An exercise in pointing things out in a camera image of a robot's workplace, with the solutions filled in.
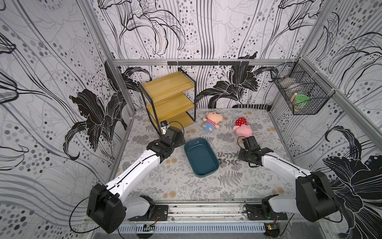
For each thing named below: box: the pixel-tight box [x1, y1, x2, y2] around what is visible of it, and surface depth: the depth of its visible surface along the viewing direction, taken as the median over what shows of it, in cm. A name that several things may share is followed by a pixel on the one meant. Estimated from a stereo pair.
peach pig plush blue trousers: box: [202, 111, 229, 132], surface depth 106 cm
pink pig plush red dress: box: [232, 117, 253, 138], surface depth 103 cm
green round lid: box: [295, 94, 310, 104], surface depth 81 cm
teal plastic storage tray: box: [183, 137, 220, 178], surface depth 93 cm
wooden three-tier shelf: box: [137, 67, 197, 136], surface depth 94 cm
